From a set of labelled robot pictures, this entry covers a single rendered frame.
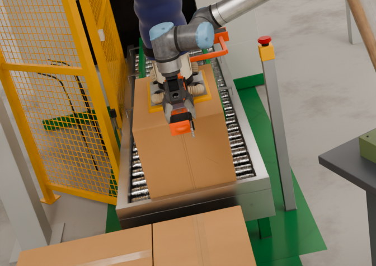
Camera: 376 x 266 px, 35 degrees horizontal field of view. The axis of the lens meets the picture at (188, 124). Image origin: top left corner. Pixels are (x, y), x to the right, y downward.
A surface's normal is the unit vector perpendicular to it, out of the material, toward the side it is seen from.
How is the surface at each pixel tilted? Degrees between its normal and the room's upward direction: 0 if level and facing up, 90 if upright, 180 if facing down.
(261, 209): 90
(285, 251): 0
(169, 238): 0
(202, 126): 90
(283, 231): 0
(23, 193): 90
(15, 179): 90
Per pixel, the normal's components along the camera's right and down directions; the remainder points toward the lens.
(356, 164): -0.20, -0.87
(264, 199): 0.07, 0.44
